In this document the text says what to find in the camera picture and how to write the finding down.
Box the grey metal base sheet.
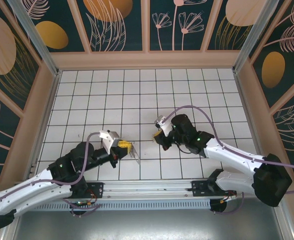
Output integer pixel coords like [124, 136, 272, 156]
[10, 209, 285, 240]

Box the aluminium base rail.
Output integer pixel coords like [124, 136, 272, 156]
[86, 180, 212, 200]

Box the small circuit board with wires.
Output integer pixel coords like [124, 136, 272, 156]
[70, 192, 99, 210]

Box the aluminium side rail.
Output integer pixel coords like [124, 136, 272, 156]
[233, 71, 270, 177]
[30, 71, 62, 177]

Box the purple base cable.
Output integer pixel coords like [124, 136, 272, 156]
[59, 194, 102, 218]
[213, 193, 245, 216]

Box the grey slotted cable duct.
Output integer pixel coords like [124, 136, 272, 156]
[33, 199, 212, 212]

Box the orange connector with wires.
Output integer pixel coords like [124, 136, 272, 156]
[219, 192, 238, 204]

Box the aluminium frame post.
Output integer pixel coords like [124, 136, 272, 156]
[7, 0, 62, 77]
[232, 0, 287, 75]

